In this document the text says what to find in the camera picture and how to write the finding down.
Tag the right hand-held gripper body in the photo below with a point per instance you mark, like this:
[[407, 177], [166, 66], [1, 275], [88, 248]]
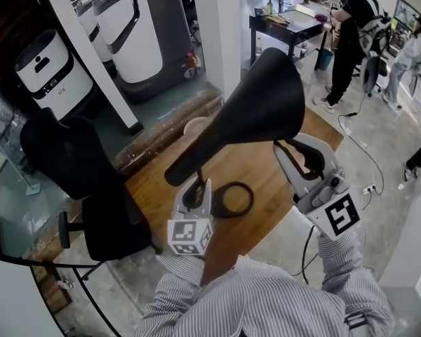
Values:
[[337, 209]]

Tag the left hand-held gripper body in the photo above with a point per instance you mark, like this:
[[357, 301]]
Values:
[[189, 234]]

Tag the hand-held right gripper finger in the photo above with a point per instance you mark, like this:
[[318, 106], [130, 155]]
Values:
[[294, 177], [328, 156]]

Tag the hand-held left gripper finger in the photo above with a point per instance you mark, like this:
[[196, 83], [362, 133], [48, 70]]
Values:
[[180, 202], [207, 202]]

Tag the black desk lamp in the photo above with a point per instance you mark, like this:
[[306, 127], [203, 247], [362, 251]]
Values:
[[259, 111]]

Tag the person's left forearm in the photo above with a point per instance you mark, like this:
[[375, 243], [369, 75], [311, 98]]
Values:
[[182, 272]]

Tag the person's right forearm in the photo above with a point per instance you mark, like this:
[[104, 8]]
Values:
[[340, 258]]

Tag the white power strip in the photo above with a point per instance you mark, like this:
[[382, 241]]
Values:
[[369, 188]]

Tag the dark brown rolled mat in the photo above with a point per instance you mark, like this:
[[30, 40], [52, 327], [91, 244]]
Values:
[[168, 132]]

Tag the white rounded machine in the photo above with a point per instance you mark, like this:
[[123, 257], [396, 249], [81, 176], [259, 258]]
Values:
[[414, 244]]

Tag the grey office chair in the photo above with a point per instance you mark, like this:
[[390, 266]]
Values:
[[372, 72]]

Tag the teal bin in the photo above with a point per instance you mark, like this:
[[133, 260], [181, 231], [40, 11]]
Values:
[[325, 59]]

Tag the person's striped shirt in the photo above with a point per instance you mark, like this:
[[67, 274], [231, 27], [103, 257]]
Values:
[[266, 300]]

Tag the clear plastic bottle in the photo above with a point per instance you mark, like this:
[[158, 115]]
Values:
[[259, 47], [304, 50]]

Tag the black office chair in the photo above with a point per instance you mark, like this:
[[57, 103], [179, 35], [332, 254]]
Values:
[[77, 160]]

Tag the black table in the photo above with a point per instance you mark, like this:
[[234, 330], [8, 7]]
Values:
[[287, 26]]

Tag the purple cloth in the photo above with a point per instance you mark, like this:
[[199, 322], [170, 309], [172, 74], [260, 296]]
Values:
[[321, 17]]

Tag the wooden pallet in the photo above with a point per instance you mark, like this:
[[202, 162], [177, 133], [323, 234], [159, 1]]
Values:
[[52, 290]]

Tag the green bottle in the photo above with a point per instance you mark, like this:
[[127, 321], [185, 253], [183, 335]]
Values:
[[269, 7]]

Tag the dark tall bottle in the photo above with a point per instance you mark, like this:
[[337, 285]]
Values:
[[281, 2]]

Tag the dark cup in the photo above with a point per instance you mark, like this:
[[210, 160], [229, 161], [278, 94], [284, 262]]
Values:
[[258, 11]]

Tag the white pillar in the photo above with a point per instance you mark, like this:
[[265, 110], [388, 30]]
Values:
[[217, 30]]

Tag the large white grey delivery robot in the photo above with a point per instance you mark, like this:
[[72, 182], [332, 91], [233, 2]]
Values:
[[89, 26], [140, 37]]

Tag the white slanted stair beam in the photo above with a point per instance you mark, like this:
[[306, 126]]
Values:
[[87, 54]]

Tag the small white robot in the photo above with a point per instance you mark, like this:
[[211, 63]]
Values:
[[52, 72]]

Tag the transparent display stand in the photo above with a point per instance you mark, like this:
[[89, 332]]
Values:
[[7, 135]]

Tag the white board panel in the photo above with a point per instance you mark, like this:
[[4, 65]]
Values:
[[10, 300]]

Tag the brown wooden staircase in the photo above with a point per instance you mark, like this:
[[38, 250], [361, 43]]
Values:
[[10, 19]]

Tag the wall display screen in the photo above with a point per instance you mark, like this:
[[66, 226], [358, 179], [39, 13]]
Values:
[[407, 11]]

